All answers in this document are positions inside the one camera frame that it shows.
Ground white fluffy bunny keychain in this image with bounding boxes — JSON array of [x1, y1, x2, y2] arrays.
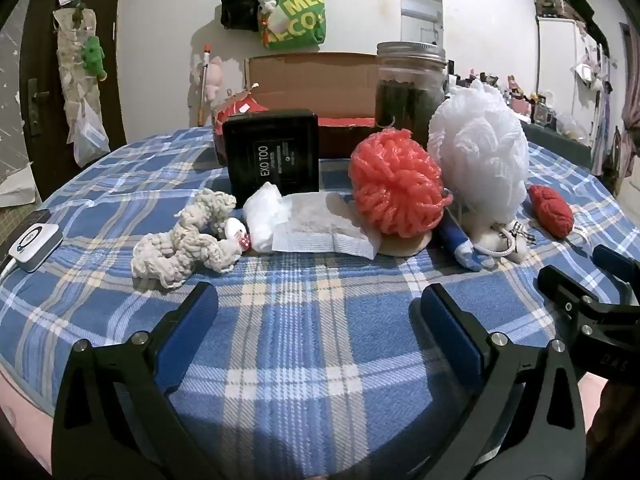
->
[[462, 212, 536, 263]]

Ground white plastic bag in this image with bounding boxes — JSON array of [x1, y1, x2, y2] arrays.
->
[[73, 99, 111, 168]]

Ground blue and white sock roll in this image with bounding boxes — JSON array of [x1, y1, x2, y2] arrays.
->
[[435, 209, 496, 272]]

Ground cardboard box red lining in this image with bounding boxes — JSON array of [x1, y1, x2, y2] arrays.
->
[[212, 52, 378, 166]]

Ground green dinosaur toy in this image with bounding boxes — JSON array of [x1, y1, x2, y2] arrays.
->
[[81, 36, 107, 81]]

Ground red knitted bunny plush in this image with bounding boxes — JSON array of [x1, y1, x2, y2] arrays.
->
[[528, 185, 574, 240]]

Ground white gauze pad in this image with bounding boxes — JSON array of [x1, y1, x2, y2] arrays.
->
[[271, 192, 382, 260]]

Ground black EXOTOO box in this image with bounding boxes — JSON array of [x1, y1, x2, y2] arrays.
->
[[222, 110, 320, 208]]

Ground white square device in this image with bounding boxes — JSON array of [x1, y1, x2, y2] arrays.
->
[[9, 223, 63, 273]]

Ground orange tipped stick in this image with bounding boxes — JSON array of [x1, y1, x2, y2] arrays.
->
[[196, 44, 210, 127]]

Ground blue plaid tablecloth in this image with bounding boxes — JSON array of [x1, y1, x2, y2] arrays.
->
[[1, 129, 628, 479]]

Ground tall glass jar dark contents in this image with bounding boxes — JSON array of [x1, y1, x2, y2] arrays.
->
[[375, 41, 447, 148]]

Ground pink plush on wall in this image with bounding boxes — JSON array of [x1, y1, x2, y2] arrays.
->
[[188, 54, 224, 107]]

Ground white wardrobe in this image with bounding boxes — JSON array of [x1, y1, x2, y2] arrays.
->
[[537, 18, 603, 136]]

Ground white mesh bath pouf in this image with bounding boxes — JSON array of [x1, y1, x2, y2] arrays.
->
[[427, 80, 529, 224]]

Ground white cloth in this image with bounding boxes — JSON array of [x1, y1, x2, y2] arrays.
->
[[243, 182, 291, 252]]

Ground wall mirror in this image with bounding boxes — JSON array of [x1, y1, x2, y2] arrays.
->
[[400, 0, 444, 48]]

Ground tan round powder puff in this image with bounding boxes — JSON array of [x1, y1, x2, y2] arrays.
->
[[378, 231, 432, 258]]

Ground dark wooden door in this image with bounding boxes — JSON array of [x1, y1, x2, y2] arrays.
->
[[20, 0, 126, 200]]

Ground cream chunky knit scrunchie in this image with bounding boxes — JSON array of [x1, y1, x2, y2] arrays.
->
[[131, 188, 243, 289]]

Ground green tote bag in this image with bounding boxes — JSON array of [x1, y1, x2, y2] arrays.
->
[[258, 0, 326, 51]]

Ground dark green covered side table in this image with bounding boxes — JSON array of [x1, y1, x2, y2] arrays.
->
[[521, 122, 591, 169]]

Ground coral red bath pouf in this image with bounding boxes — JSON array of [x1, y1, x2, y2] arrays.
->
[[348, 128, 452, 238]]

